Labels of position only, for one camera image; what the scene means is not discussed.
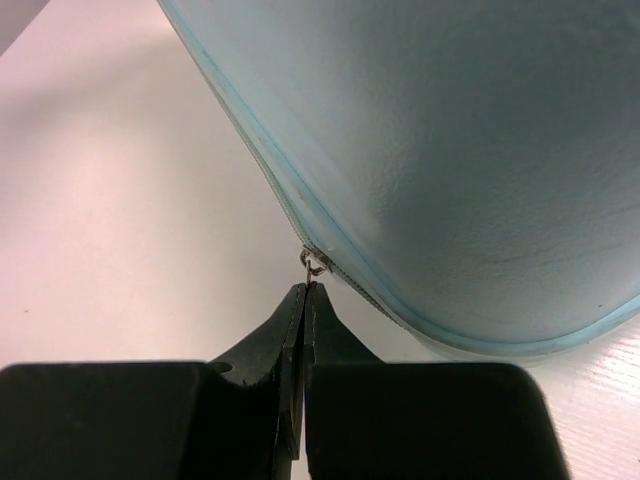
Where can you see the light blue hardshell suitcase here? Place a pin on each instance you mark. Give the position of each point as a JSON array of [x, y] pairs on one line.
[[471, 168]]

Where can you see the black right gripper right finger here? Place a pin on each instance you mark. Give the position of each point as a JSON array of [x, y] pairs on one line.
[[369, 419]]

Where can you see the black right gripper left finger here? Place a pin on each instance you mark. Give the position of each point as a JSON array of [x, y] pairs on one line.
[[235, 417]]

